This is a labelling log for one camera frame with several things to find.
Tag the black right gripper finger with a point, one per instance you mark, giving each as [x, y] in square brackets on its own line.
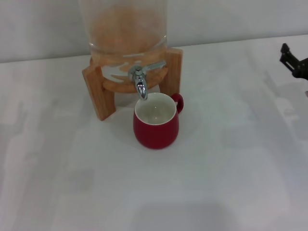
[297, 65]

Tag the red cup with white inside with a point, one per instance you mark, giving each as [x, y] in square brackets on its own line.
[155, 132]

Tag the chrome faucet with lever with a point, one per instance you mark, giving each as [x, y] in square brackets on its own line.
[141, 85]

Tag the wooden dispenser stand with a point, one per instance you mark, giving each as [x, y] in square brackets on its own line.
[172, 69]

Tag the clear glass drink dispenser jar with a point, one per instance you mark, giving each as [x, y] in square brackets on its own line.
[125, 26]

